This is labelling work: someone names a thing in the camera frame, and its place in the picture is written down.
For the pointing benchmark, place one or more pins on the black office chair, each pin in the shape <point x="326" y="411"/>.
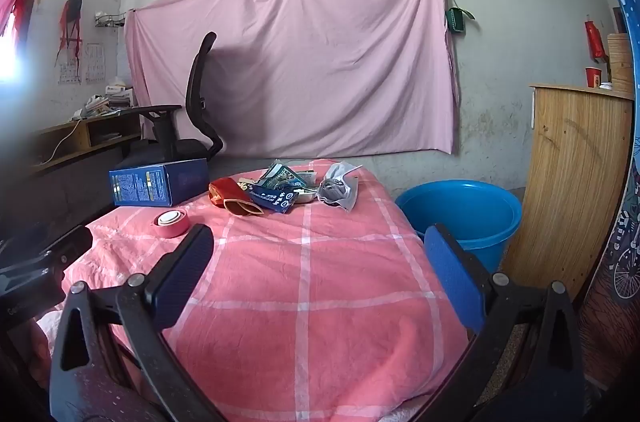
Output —
<point x="197" y="92"/>

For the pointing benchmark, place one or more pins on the wooden desk with shelf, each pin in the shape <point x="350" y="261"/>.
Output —
<point x="75" y="137"/>

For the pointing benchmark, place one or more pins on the pink tape roll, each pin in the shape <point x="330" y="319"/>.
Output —
<point x="161" y="230"/>

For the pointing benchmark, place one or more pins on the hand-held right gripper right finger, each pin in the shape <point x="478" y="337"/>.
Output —
<point x="452" y="277"/>

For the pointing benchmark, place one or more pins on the pink checked blanket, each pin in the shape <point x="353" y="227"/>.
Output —
<point x="325" y="277"/>

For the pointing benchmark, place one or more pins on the green printed packet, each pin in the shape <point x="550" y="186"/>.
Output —
<point x="280" y="174"/>

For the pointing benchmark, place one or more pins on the stack of books and papers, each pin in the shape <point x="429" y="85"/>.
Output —
<point x="115" y="97"/>

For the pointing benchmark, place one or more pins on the wall calendar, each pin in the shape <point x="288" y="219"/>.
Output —
<point x="92" y="65"/>

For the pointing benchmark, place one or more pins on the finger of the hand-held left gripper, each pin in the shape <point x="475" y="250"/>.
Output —
<point x="72" y="247"/>

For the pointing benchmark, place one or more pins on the blue printed wrapper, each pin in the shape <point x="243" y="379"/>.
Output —
<point x="272" y="200"/>

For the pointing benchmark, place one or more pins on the red hanging packet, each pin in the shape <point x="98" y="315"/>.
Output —
<point x="595" y="42"/>

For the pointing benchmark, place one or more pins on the red hanging ornament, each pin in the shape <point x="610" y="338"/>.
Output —
<point x="70" y="22"/>

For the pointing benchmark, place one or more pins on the red paper cup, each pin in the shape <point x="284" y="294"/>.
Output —
<point x="593" y="78"/>

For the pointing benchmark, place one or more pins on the small white dish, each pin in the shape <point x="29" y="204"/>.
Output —
<point x="606" y="86"/>

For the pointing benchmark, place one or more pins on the grey face mask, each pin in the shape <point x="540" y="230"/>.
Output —
<point x="340" y="192"/>

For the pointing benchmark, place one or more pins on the wooden cabinet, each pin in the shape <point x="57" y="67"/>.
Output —
<point x="565" y="182"/>

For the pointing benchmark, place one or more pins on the red foil packet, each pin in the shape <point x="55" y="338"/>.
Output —
<point x="225" y="192"/>

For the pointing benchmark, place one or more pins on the blue cardboard box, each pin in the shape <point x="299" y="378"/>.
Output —
<point x="150" y="184"/>

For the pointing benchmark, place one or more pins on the blue printed curtain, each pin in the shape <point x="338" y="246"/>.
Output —
<point x="627" y="227"/>

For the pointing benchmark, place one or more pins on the small white container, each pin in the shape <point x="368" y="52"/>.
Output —
<point x="306" y="197"/>

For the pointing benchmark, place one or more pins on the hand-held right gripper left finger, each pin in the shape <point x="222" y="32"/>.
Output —
<point x="182" y="277"/>

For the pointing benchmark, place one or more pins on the blue plastic bucket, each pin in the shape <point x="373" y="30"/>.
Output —
<point x="480" y="242"/>

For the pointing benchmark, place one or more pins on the pink hanging sheet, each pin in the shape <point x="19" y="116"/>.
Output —
<point x="325" y="52"/>

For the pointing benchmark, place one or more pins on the bamboo steamer stack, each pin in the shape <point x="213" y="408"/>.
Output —
<point x="620" y="62"/>

